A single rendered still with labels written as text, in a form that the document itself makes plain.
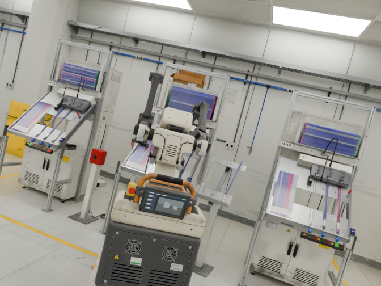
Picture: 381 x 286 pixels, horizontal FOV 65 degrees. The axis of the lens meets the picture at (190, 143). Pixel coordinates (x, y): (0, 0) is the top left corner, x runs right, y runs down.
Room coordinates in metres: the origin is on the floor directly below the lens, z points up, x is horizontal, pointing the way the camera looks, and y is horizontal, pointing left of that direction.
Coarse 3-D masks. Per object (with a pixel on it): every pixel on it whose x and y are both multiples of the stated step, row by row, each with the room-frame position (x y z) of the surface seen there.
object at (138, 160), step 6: (150, 144) 3.15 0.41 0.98; (138, 150) 3.08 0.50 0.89; (144, 150) 3.08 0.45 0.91; (132, 156) 3.02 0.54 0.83; (138, 156) 3.02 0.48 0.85; (144, 156) 3.02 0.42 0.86; (126, 162) 2.96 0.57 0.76; (132, 162) 2.96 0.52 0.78; (138, 162) 2.96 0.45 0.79; (144, 162) 2.96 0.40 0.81; (132, 168) 2.90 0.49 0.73; (138, 168) 2.90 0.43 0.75; (144, 168) 2.91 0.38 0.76
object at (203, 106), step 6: (204, 102) 2.47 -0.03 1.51; (198, 108) 2.52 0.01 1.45; (204, 108) 2.43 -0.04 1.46; (204, 114) 2.38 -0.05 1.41; (198, 120) 2.37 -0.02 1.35; (204, 120) 2.33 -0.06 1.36; (198, 126) 2.30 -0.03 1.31; (204, 126) 2.29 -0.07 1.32; (198, 132) 2.19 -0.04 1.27; (204, 132) 2.27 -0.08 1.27
